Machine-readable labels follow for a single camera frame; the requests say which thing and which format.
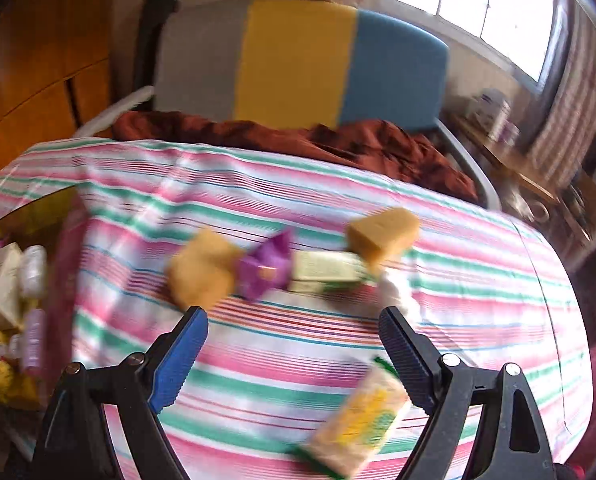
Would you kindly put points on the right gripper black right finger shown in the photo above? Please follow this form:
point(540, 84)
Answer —
point(413, 357)

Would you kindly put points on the white box on nightstand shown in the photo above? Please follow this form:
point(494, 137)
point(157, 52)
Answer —
point(489, 110)

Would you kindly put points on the window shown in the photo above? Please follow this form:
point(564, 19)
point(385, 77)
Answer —
point(515, 33)

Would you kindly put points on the white plastic ball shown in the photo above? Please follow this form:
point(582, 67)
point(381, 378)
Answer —
point(394, 291)

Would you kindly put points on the yellow sponge on bed left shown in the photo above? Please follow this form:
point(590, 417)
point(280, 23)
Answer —
point(203, 272)

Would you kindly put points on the grey yellow blue headboard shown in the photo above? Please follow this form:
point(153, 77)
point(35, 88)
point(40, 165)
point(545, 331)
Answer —
point(298, 63)

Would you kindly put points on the rust brown blanket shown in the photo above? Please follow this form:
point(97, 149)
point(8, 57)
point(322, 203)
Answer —
point(373, 145)

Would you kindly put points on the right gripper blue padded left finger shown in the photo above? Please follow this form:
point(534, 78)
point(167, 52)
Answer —
point(171, 357)

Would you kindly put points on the striped bed sheet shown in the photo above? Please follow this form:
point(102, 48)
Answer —
point(491, 291)

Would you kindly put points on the yellow sponge on bed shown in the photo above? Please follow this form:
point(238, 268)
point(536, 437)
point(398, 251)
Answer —
point(203, 272)
point(382, 237)

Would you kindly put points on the white styrofoam piece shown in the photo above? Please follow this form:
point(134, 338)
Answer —
point(107, 117)

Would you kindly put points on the small cracker packet on bed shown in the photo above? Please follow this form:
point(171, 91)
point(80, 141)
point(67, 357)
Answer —
point(343, 445)

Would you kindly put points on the wooden nightstand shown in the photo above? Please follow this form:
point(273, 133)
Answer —
point(505, 159)

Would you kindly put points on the yellow sponge on bed right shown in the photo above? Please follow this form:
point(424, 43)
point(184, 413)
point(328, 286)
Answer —
point(382, 237)

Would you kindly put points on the wooden wardrobe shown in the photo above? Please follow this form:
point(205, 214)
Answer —
point(54, 69)

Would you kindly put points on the beige patterned curtain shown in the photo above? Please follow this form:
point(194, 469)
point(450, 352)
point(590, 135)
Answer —
point(559, 124)

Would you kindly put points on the white printed carton box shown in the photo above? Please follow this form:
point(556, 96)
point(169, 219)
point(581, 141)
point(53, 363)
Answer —
point(10, 309)

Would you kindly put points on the green white small carton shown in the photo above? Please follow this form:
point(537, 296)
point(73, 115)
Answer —
point(316, 271)

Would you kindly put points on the purple snack packet on bed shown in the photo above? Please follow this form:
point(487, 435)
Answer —
point(266, 266)

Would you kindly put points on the gold cardboard box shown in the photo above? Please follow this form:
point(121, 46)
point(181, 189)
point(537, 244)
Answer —
point(58, 222)

